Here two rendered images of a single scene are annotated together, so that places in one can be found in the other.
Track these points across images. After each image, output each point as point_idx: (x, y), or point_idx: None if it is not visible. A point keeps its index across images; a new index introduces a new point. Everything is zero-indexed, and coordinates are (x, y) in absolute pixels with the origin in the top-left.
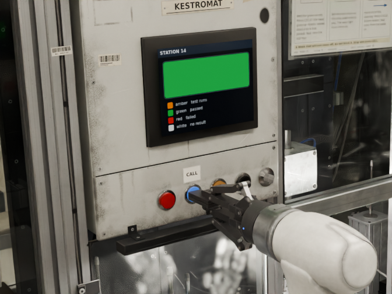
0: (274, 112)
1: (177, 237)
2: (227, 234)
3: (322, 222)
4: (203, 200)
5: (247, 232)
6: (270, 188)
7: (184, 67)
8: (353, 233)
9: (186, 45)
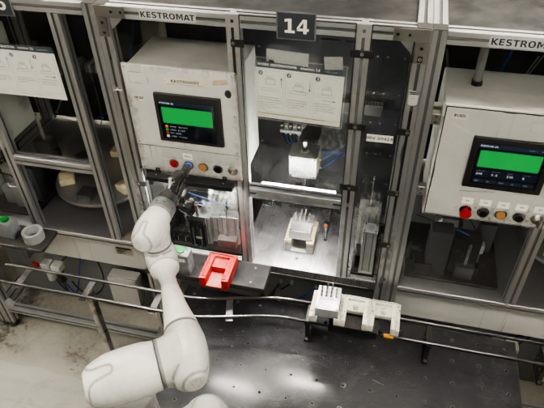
0: (236, 142)
1: None
2: None
3: (144, 218)
4: None
5: None
6: (236, 176)
7: (172, 111)
8: (144, 230)
9: (176, 100)
